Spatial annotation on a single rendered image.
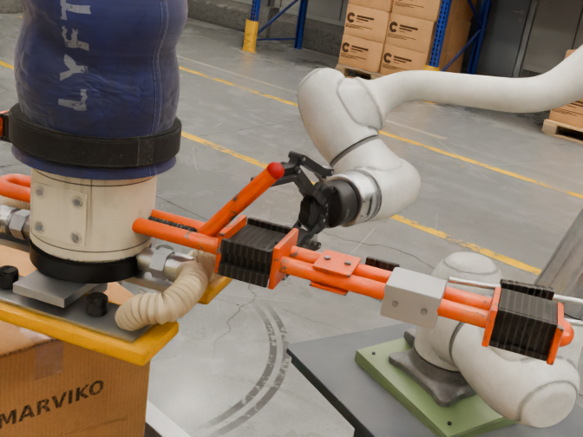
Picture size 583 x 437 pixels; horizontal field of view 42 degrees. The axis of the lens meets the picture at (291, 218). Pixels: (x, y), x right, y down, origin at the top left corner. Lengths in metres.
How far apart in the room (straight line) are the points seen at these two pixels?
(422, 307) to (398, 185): 0.39
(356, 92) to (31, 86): 0.58
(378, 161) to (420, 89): 0.16
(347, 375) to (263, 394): 1.26
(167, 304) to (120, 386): 0.47
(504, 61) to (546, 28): 0.62
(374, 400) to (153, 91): 0.86
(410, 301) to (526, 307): 0.14
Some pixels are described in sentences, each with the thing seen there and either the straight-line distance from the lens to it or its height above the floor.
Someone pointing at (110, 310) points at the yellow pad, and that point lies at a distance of 1.06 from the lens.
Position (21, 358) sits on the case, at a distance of 1.28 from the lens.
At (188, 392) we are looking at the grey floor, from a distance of 2.85.
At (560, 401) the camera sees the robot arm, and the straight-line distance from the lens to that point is 1.39.
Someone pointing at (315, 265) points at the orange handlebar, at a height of 1.22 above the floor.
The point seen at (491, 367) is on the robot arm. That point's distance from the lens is 1.39.
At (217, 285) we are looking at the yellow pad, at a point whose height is 1.10.
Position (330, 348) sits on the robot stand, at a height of 0.75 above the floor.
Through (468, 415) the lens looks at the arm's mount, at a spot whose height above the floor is 0.77.
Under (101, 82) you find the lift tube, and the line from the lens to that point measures 0.96.
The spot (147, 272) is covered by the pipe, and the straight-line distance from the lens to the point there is 1.12.
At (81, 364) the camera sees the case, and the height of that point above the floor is 0.88.
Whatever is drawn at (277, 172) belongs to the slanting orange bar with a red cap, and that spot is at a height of 1.32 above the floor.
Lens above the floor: 1.61
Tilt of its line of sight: 21 degrees down
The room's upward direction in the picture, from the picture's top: 9 degrees clockwise
